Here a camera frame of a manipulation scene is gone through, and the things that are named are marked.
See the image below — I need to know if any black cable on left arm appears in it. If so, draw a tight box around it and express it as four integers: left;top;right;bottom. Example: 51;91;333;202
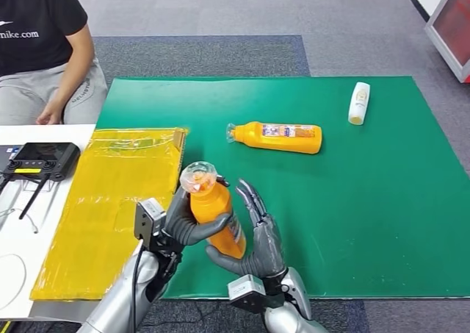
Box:
131;242;146;333

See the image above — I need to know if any green table mat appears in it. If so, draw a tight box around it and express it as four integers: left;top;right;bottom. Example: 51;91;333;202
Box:
96;76;470;300

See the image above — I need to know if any white plastic bottle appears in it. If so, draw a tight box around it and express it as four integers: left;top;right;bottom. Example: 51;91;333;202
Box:
348;81;370;126

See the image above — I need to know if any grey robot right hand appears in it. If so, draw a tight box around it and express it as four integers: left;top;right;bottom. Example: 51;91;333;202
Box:
205;179;288;279

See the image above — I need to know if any person's left hand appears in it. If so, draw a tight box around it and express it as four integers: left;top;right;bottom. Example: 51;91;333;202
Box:
35;101;63;126

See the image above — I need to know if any yellow film-wrapped flat box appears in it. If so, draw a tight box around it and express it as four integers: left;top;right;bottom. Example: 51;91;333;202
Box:
30;127;189;301

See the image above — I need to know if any dark laptop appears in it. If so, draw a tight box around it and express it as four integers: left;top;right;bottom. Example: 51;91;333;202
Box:
0;144;23;174

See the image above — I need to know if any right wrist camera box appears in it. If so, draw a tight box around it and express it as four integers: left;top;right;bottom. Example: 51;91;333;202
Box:
227;274;285;315

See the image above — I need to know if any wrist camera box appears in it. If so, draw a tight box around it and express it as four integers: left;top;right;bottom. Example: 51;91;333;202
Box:
133;198;168;252
227;274;285;315

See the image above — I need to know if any white cabinet with red panel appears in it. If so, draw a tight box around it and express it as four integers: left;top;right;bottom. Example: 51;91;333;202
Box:
425;0;470;85

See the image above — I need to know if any black controller with antennas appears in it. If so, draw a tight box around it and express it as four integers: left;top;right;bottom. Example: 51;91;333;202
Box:
0;142;81;221

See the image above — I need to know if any thin white cable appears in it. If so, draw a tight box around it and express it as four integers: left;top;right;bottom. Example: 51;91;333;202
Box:
0;252;28;311
0;207;40;234

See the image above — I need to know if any orange bottle with clear cap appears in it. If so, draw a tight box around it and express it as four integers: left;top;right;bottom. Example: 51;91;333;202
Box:
226;121;323;155
179;161;247;260

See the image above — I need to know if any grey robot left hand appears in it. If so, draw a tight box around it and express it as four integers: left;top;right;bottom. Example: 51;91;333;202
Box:
161;174;235;255

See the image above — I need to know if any person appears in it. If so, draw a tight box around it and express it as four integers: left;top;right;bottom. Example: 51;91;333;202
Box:
0;0;108;126

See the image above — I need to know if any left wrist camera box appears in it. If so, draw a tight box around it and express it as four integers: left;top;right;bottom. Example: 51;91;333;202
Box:
133;198;168;252

